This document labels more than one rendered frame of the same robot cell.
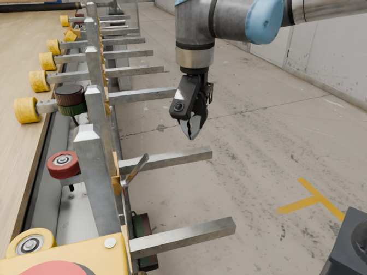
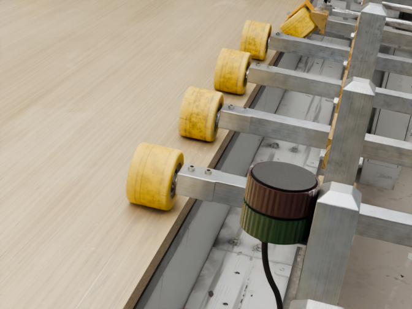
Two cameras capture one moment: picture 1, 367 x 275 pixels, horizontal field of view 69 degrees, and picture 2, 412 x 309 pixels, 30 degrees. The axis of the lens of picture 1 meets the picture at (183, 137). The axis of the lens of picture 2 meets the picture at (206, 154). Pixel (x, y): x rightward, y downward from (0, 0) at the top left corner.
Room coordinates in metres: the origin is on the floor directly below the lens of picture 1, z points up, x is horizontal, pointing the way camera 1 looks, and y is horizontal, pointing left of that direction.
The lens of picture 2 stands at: (-0.02, 0.05, 1.38)
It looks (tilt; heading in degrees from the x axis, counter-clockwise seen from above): 24 degrees down; 26
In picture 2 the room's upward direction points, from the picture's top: 8 degrees clockwise
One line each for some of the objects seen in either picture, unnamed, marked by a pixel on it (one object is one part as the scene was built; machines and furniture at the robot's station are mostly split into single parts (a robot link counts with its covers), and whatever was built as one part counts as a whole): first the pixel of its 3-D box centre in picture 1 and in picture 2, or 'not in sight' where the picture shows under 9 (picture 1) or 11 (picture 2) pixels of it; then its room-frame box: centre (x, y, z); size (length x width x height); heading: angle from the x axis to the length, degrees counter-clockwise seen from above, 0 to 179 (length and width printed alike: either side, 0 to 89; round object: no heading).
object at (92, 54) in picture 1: (104, 119); (319, 265); (0.78, 0.27, 0.89); 0.04 x 0.04 x 0.48; 16
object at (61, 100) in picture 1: (70, 94); (281, 188); (0.53, 0.24, 1.10); 0.06 x 0.06 x 0.02
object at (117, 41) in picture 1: (100, 42); (369, 58); (1.55, 0.46, 0.95); 0.50 x 0.04 x 0.04; 106
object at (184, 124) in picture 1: (188, 121); not in sight; (0.65, -0.01, 0.96); 0.06 x 0.03 x 0.09; 156
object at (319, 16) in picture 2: (72, 33); (306, 18); (1.74, 0.69, 0.95); 0.10 x 0.04 x 0.10; 106
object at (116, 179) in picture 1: (109, 173); not in sight; (0.56, 0.21, 0.85); 0.14 x 0.06 x 0.05; 16
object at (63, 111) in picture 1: (72, 105); (276, 214); (0.53, 0.24, 1.08); 0.06 x 0.06 x 0.02
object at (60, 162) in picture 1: (67, 174); not in sight; (0.55, 0.31, 0.85); 0.08 x 0.08 x 0.11
